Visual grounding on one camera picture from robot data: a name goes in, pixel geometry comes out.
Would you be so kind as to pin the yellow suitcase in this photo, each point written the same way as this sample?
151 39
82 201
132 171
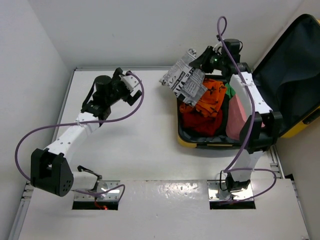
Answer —
288 78

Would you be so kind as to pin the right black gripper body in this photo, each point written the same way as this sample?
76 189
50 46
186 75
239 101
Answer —
212 61

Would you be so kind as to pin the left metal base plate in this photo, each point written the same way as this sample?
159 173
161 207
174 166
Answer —
102 186

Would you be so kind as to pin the metal base plate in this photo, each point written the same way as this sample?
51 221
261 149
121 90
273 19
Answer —
102 186
217 192

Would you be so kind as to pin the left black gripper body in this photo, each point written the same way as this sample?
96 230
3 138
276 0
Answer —
119 91

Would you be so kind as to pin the pink box with handle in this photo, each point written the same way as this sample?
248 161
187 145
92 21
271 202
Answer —
236 118

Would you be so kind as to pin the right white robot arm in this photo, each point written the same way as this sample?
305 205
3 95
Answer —
261 128

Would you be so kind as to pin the green microfiber towel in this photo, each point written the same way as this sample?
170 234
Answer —
230 92

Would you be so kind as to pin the dark red cloth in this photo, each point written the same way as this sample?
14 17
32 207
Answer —
205 126

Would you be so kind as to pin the orange black patterned cloth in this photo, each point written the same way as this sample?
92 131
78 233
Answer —
211 101

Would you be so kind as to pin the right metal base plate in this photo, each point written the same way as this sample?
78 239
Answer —
217 192

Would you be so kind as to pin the newspaper print cloth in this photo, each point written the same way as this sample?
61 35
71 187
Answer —
186 82

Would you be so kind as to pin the white front panel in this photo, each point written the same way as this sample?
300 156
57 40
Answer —
164 210

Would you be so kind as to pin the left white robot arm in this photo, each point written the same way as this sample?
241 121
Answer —
50 168

